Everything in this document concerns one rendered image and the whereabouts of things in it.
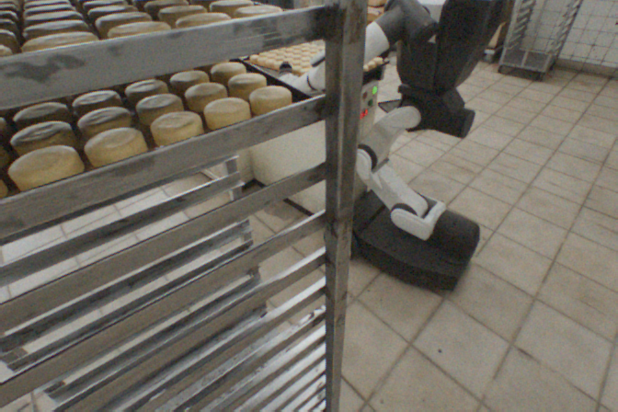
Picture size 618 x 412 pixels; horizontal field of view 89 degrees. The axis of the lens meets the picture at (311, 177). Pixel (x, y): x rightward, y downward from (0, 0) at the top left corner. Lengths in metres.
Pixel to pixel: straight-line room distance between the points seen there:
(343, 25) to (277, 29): 0.06
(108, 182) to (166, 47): 0.12
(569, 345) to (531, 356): 0.19
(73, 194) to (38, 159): 0.06
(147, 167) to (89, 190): 0.05
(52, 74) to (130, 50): 0.05
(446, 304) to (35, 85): 1.65
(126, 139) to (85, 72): 0.09
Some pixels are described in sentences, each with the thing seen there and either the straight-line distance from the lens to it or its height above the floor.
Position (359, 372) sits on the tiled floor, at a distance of 1.49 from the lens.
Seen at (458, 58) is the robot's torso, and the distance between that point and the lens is 1.19.
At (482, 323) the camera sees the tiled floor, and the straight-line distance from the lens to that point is 1.73.
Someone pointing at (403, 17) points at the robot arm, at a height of 1.20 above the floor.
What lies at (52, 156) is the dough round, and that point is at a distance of 0.36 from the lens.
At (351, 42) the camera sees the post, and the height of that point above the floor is 1.31.
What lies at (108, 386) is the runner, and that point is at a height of 0.97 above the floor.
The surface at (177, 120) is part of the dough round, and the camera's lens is 0.36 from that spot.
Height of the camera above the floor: 1.39
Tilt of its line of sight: 37 degrees down
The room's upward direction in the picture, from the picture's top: 2 degrees counter-clockwise
